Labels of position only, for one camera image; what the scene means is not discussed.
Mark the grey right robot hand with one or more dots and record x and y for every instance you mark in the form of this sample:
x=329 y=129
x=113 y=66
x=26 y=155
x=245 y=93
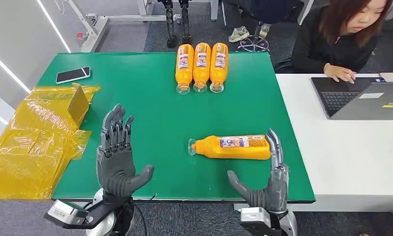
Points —
x=276 y=192

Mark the orange bottle with clear cap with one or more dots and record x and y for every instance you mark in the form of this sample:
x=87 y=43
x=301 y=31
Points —
x=184 y=65
x=201 y=65
x=218 y=65
x=235 y=150

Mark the pale sneaker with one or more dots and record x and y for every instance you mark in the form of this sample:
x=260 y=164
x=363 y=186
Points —
x=238 y=34
x=264 y=30

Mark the person's hand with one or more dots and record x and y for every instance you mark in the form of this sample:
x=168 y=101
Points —
x=339 y=73

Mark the black robot leg stand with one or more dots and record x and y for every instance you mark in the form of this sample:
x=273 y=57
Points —
x=170 y=22
x=185 y=19

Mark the brown cardboard flap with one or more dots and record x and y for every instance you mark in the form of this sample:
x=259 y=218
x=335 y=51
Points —
x=79 y=104

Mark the chrome office chair base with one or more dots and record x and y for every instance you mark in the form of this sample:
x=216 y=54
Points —
x=254 y=44

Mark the white metal frame stand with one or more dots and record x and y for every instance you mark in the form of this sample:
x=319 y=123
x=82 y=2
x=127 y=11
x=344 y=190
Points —
x=95 y=29

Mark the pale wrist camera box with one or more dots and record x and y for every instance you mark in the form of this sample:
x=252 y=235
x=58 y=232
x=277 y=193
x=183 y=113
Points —
x=64 y=211
x=253 y=220

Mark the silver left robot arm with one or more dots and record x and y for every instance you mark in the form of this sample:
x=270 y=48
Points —
x=106 y=224

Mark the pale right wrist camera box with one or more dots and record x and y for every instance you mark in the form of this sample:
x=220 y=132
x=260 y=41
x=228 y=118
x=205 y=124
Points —
x=253 y=220

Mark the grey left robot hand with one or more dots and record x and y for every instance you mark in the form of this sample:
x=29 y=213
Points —
x=113 y=166

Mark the black smartphone with pale case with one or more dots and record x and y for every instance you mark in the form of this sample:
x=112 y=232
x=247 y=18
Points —
x=73 y=75

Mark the seated person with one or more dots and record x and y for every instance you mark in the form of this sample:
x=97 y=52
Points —
x=268 y=9

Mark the yellow plastic wrapped package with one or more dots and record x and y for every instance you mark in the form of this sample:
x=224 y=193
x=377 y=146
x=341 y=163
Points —
x=30 y=153

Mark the small red capped object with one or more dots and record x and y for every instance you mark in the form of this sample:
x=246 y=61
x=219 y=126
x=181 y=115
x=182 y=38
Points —
x=80 y=35

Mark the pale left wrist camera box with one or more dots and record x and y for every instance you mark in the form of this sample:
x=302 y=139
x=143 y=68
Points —
x=64 y=211

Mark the grey laptop with black keyboard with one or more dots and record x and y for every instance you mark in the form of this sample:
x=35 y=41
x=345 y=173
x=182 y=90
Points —
x=362 y=101

